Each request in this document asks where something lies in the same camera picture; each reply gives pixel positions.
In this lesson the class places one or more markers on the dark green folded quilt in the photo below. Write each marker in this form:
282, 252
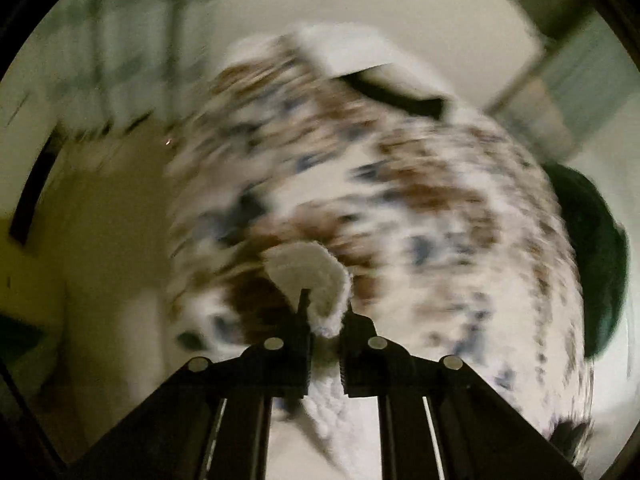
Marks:
601, 252

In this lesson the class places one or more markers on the white knitted sweater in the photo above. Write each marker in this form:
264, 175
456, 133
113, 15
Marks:
342, 426

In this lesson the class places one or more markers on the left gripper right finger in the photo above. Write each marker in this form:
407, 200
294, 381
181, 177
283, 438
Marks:
372, 365

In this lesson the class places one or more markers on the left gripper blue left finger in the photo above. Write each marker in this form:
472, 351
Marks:
280, 366

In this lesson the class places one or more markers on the floral bed blanket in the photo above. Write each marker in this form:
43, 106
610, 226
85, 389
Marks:
449, 229

